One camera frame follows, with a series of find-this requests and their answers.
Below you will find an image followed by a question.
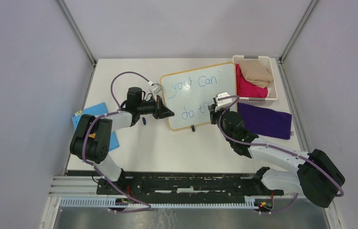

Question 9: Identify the pink cloth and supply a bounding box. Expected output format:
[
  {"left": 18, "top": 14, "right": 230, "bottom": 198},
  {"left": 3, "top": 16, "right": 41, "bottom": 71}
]
[{"left": 235, "top": 64, "right": 268, "bottom": 98}]

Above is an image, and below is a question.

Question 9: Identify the white cable duct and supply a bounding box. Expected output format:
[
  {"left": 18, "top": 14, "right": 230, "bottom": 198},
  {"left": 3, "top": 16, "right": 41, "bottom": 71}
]
[{"left": 60, "top": 197, "right": 258, "bottom": 209}]

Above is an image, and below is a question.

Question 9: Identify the beige cloth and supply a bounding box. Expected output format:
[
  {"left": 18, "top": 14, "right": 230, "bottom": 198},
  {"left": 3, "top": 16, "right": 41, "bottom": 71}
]
[{"left": 238, "top": 60, "right": 274, "bottom": 88}]

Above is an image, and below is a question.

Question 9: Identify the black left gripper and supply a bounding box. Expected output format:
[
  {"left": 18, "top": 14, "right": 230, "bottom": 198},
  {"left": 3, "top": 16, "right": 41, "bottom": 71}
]
[{"left": 138, "top": 95, "right": 174, "bottom": 120}]

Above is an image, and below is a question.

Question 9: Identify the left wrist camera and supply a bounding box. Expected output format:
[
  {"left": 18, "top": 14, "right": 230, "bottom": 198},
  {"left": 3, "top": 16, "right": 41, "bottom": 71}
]
[{"left": 149, "top": 83, "right": 162, "bottom": 97}]

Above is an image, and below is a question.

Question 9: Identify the purple cloth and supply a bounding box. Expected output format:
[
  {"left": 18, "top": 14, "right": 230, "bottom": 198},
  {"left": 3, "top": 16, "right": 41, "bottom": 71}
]
[{"left": 237, "top": 103, "right": 292, "bottom": 140}]

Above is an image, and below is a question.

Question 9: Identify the white plastic basket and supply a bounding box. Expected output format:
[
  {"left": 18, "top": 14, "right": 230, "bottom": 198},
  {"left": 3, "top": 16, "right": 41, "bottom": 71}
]
[{"left": 232, "top": 55, "right": 278, "bottom": 106}]

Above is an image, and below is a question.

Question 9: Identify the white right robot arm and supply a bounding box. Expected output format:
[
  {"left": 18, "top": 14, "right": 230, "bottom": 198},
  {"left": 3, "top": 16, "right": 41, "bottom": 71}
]
[{"left": 208, "top": 104, "right": 346, "bottom": 208}]

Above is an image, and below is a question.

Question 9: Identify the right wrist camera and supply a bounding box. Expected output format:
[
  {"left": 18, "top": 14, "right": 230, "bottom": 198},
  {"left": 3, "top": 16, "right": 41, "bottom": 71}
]
[{"left": 213, "top": 92, "right": 233, "bottom": 112}]

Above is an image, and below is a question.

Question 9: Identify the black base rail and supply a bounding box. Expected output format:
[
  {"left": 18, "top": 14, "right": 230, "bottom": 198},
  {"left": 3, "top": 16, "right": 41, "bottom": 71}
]
[{"left": 93, "top": 171, "right": 284, "bottom": 205}]

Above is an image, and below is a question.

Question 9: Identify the yellow framed whiteboard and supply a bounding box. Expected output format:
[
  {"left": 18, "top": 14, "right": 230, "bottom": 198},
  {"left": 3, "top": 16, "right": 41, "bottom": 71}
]
[{"left": 160, "top": 62, "right": 237, "bottom": 130}]

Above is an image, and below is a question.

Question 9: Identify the blue patterned cloth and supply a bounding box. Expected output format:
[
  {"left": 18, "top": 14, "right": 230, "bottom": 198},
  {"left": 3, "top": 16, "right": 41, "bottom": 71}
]
[{"left": 70, "top": 103, "right": 120, "bottom": 164}]

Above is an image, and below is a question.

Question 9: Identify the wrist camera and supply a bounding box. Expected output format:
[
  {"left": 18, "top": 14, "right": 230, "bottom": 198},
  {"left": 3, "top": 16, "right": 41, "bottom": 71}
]
[
  {"left": 149, "top": 83, "right": 162, "bottom": 97},
  {"left": 213, "top": 92, "right": 233, "bottom": 112}
]

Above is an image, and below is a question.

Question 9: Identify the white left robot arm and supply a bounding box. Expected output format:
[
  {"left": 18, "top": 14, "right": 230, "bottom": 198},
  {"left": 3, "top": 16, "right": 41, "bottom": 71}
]
[{"left": 70, "top": 87, "right": 174, "bottom": 195}]

